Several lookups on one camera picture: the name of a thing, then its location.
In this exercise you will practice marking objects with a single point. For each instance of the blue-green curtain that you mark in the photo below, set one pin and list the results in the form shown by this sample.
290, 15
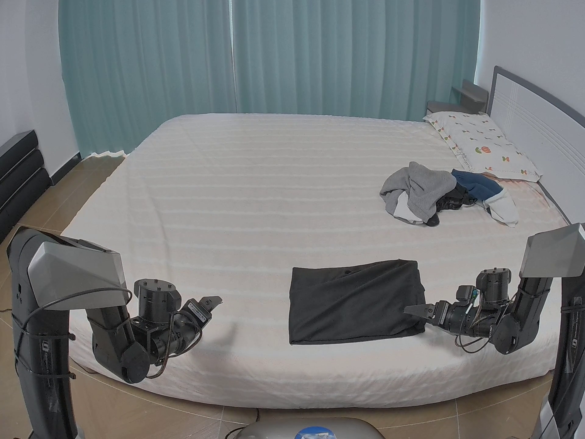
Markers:
356, 44
151, 62

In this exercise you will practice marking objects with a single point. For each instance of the black garment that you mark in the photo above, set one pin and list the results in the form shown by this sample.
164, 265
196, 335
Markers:
356, 300

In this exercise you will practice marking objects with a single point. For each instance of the bed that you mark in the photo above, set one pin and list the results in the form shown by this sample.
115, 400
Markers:
274, 199

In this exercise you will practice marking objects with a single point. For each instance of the white printed pillow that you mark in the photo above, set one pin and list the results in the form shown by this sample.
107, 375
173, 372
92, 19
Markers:
484, 147

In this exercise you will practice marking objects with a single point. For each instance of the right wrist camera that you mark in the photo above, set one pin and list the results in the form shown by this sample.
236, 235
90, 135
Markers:
465, 293

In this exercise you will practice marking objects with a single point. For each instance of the pile of clothes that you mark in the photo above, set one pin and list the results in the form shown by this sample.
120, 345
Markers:
420, 190

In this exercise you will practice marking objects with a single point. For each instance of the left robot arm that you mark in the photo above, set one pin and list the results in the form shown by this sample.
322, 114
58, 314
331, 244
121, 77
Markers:
45, 336

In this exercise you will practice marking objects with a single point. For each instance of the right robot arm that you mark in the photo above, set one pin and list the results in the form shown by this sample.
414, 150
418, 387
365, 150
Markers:
530, 300

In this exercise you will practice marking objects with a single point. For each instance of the grey bedside table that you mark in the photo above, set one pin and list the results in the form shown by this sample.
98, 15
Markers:
461, 98

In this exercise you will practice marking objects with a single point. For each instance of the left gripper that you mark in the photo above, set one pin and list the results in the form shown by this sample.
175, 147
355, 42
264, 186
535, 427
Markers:
194, 320

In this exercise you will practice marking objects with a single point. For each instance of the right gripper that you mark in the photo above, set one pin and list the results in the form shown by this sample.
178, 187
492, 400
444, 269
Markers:
452, 318

